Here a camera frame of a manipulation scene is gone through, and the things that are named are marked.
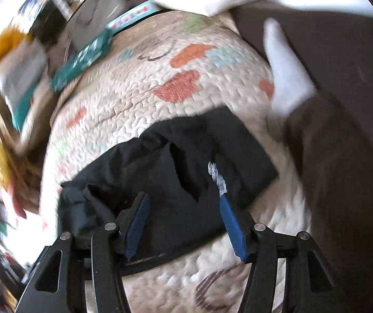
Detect light blue patterned box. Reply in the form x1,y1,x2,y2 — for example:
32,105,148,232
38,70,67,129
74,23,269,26
106,0,161,35

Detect black pants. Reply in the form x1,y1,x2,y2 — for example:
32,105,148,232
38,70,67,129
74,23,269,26
58,106,279,276

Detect long green box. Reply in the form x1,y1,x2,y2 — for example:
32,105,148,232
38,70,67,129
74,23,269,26
49,28,113,92

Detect person's white sock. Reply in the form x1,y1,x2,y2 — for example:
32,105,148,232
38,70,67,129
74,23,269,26
263,18,317,118

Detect dark brown sofa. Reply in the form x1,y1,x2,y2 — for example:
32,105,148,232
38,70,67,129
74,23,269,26
232,0,373,131

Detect yellow cushion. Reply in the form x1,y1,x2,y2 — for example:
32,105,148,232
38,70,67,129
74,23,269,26
0,135,14,186

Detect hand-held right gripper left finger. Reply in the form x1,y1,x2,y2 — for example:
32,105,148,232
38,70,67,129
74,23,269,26
15,192,151,313

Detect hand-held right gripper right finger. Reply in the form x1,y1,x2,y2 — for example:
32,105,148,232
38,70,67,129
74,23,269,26
219,196,346,313

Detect person's brown trouser leg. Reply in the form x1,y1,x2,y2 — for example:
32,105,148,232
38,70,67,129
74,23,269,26
284,94,373,313

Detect grey bag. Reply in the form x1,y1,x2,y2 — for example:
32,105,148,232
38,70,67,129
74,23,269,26
69,0,125,48

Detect quilted heart print blanket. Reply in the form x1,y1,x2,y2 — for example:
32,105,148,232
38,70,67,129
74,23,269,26
40,10,314,313

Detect wooden chair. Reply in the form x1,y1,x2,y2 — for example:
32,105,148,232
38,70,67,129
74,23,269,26
10,150,44,214

